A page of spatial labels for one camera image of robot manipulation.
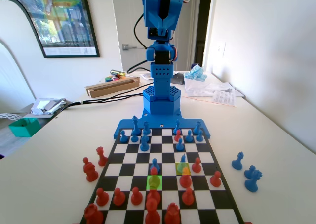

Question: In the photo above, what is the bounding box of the blue white patterned cloth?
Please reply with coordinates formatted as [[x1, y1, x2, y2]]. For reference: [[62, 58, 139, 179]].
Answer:
[[184, 62, 209, 83]]

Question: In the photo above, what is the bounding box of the small white printed paper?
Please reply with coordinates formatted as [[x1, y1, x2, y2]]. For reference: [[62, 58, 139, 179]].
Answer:
[[139, 72, 156, 81]]

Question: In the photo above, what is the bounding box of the long brown cardboard box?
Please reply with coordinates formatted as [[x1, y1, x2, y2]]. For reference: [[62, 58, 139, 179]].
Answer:
[[84, 76, 141, 98]]

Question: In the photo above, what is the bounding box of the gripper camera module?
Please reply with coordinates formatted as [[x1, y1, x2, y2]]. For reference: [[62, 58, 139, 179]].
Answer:
[[148, 26, 174, 41]]

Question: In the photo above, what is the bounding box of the thick black cable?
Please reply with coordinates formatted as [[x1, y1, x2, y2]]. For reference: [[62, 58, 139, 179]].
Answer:
[[57, 83, 150, 113]]

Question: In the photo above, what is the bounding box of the blue king chess piece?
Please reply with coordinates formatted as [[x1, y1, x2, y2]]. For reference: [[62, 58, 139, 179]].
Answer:
[[132, 115, 139, 136]]

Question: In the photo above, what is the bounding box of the green plastic box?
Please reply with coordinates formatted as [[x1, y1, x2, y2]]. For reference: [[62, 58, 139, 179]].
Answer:
[[8, 117, 42, 138]]

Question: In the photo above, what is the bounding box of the dark grey flat box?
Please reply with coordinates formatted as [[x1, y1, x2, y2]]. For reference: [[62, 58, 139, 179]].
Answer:
[[171, 71, 186, 86]]

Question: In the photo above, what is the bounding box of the blue printed base plate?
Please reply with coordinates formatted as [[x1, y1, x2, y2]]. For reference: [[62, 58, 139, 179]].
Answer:
[[113, 111, 212, 139]]

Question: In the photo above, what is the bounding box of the black and white chessboard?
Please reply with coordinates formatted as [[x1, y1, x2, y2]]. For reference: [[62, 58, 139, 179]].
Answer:
[[79, 128, 245, 224]]

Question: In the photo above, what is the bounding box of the thin black cable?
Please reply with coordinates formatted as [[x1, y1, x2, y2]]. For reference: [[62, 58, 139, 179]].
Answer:
[[81, 93, 146, 105]]

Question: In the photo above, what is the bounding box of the white dotted cloth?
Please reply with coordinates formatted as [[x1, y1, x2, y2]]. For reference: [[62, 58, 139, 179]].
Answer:
[[0, 112, 20, 123]]

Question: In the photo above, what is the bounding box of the clear plastic bag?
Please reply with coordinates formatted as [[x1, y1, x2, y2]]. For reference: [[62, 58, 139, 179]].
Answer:
[[184, 77, 235, 98]]

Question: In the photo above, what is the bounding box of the silver door handle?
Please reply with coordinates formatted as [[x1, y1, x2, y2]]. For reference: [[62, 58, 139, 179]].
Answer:
[[121, 43, 149, 51]]

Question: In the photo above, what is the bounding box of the pile of silver packets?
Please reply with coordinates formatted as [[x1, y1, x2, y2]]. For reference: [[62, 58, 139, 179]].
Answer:
[[30, 97, 68, 116]]

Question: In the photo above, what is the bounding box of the white door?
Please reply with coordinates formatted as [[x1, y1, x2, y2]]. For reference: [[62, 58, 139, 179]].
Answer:
[[111, 0, 198, 73]]

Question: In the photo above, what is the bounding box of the black framed map poster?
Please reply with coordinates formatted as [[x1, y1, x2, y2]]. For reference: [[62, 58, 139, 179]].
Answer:
[[0, 0, 101, 59]]

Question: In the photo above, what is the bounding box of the colourful marker pack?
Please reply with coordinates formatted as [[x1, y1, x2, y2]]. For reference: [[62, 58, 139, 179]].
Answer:
[[105, 74, 129, 83]]

